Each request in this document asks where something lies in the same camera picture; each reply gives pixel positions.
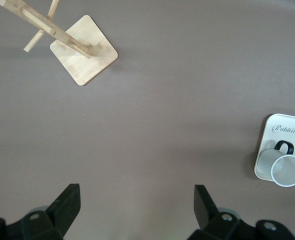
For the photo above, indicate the cream rabbit print tray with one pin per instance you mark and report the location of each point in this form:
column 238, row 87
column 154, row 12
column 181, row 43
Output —
column 272, row 135

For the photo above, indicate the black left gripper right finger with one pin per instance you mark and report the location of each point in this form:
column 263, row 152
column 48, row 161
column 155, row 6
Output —
column 207, row 215

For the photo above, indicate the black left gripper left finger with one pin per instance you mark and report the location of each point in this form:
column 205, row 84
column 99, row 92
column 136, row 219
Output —
column 62, row 215

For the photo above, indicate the wooden mug stand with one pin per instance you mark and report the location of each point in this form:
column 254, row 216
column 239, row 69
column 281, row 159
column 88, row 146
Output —
column 85, row 55

